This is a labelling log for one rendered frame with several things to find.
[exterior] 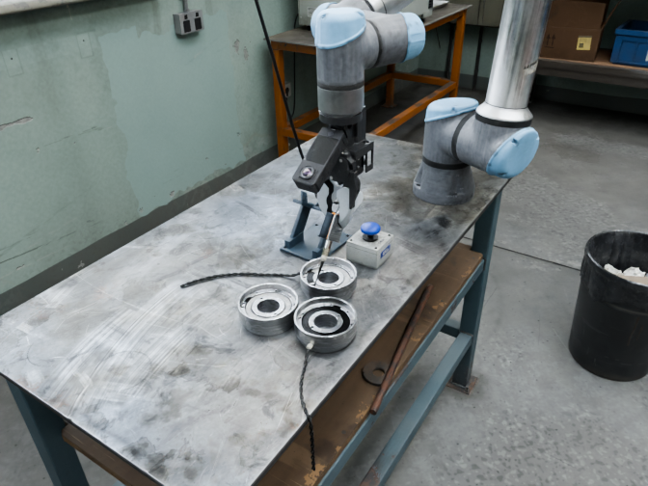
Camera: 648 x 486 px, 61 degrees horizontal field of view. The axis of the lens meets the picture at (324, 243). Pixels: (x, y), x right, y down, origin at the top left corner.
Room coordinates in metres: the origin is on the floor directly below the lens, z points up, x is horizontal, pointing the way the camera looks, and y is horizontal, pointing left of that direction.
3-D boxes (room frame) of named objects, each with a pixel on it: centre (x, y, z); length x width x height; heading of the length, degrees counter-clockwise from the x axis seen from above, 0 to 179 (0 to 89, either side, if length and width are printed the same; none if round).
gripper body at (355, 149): (0.89, -0.04, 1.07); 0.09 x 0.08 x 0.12; 144
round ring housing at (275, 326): (0.76, 0.10, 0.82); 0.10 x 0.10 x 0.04
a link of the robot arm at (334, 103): (0.89, -0.03, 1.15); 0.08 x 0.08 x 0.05
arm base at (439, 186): (1.24, -0.30, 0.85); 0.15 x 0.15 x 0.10
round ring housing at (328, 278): (0.84, -0.01, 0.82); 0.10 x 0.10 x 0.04
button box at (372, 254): (0.95, -0.10, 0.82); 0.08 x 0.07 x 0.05; 146
